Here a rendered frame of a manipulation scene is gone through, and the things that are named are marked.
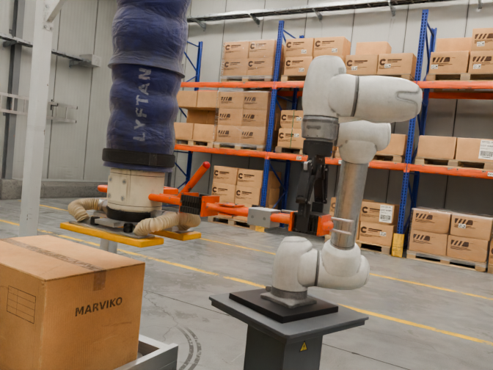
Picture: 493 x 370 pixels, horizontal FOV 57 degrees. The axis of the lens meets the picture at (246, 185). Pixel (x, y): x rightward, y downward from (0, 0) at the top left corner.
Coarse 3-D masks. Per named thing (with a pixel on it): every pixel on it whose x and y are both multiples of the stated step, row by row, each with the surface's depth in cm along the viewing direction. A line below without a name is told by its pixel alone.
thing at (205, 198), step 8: (184, 192) 133; (192, 192) 137; (184, 200) 131; (192, 200) 129; (200, 200) 129; (208, 200) 131; (216, 200) 134; (184, 208) 131; (192, 208) 129; (200, 208) 129; (200, 216) 129; (208, 216) 132
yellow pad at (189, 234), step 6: (156, 234) 148; (162, 234) 147; (168, 234) 146; (174, 234) 144; (180, 234) 144; (186, 234) 145; (192, 234) 147; (198, 234) 150; (180, 240) 143; (186, 240) 145
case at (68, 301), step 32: (0, 256) 154; (32, 256) 159; (64, 256) 163; (96, 256) 168; (0, 288) 147; (32, 288) 137; (64, 288) 139; (96, 288) 149; (128, 288) 161; (0, 320) 147; (32, 320) 137; (64, 320) 140; (96, 320) 151; (128, 320) 163; (0, 352) 146; (32, 352) 137; (64, 352) 142; (96, 352) 152; (128, 352) 165
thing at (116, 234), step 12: (96, 216) 143; (72, 228) 140; (84, 228) 137; (96, 228) 137; (108, 228) 138; (120, 228) 140; (132, 228) 135; (120, 240) 130; (132, 240) 128; (144, 240) 128; (156, 240) 132
